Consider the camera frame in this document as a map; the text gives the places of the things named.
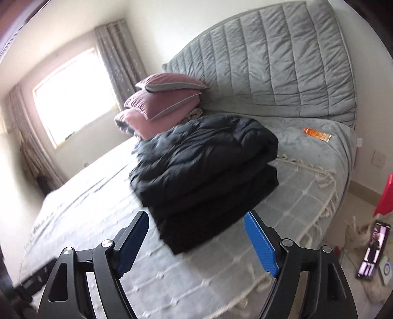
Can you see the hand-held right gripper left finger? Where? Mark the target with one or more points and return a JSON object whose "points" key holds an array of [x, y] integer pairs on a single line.
{"points": [[132, 245]]}

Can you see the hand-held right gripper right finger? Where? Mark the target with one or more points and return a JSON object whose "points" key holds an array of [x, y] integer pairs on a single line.
{"points": [[261, 242]]}

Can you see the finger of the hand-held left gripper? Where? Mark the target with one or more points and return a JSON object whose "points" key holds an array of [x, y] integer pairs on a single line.
{"points": [[33, 279]]}

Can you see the black puffer jacket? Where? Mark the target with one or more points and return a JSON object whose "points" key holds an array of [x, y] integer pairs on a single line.
{"points": [[208, 144]]}

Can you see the stack of folded black jackets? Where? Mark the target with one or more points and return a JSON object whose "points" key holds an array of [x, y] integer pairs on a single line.
{"points": [[202, 228]]}

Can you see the smartphone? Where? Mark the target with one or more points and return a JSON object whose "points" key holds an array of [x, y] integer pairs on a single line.
{"points": [[373, 251]]}

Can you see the orange tube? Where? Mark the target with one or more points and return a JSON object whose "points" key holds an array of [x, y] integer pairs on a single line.
{"points": [[317, 134]]}

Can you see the white round device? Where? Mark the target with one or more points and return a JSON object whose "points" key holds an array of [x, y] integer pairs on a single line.
{"points": [[387, 271]]}

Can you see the red plastic object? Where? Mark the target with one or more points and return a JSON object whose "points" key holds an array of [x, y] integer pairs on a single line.
{"points": [[386, 199]]}

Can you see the grey patterned curtain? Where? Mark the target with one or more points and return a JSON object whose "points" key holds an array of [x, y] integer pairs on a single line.
{"points": [[30, 138], [118, 61]]}

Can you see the pink pillow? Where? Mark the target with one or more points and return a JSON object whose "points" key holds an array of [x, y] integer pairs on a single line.
{"points": [[153, 102], [165, 81]]}

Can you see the patterned cloth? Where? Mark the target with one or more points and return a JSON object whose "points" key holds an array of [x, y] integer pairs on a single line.
{"points": [[193, 114]]}

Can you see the window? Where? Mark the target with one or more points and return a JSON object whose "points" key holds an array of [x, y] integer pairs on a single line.
{"points": [[70, 92]]}

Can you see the grey quilted headboard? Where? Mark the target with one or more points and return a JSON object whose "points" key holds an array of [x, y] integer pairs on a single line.
{"points": [[270, 61]]}

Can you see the wall socket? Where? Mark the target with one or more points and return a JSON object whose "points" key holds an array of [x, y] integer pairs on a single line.
{"points": [[378, 159]]}

